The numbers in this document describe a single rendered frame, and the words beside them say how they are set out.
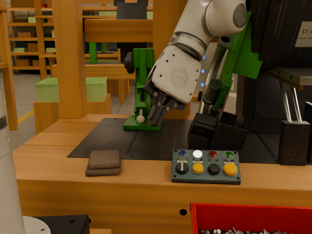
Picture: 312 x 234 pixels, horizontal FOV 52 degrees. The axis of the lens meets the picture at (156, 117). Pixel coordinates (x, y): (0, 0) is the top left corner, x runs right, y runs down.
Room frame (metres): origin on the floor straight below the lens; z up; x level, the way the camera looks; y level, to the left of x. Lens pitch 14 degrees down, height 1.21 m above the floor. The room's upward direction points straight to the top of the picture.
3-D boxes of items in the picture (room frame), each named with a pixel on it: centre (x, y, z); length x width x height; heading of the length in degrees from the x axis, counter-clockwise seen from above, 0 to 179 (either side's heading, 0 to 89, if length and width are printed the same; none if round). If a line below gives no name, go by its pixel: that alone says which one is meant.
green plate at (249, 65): (0.91, -0.25, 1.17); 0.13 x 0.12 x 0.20; 85
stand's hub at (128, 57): (1.12, 0.09, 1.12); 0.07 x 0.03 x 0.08; 175
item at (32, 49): (10.35, 3.08, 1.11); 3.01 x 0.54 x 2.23; 92
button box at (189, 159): (0.68, -0.11, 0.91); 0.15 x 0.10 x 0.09; 85
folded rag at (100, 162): (0.73, 0.13, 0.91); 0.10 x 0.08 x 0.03; 6
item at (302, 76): (0.86, -0.40, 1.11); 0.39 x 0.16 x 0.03; 175
